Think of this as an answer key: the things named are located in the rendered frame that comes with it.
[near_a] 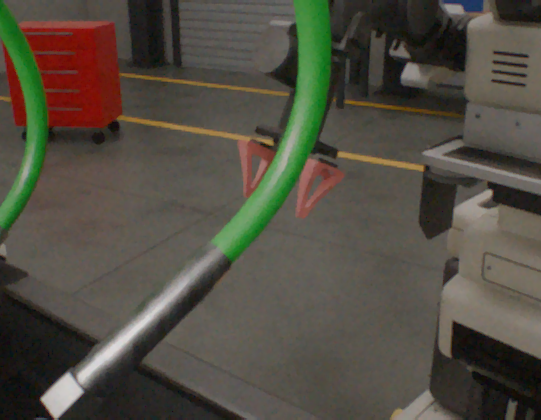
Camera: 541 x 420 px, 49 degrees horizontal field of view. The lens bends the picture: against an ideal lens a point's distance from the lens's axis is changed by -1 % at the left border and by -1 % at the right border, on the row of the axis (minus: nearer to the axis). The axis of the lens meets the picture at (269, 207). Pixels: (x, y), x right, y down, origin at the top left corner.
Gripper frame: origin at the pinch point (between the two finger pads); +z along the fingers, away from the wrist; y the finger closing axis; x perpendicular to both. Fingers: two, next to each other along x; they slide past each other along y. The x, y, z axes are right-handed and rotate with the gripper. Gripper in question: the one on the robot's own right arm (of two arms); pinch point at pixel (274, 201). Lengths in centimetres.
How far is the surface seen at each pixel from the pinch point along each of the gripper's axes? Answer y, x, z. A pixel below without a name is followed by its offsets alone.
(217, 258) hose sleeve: 34, -42, 1
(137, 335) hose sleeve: 33, -44, 5
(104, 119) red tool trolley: -344, 182, -3
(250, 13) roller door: -496, 416, -178
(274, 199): 35, -40, -2
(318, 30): 35, -42, -9
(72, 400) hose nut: 33, -45, 8
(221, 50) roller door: -537, 427, -132
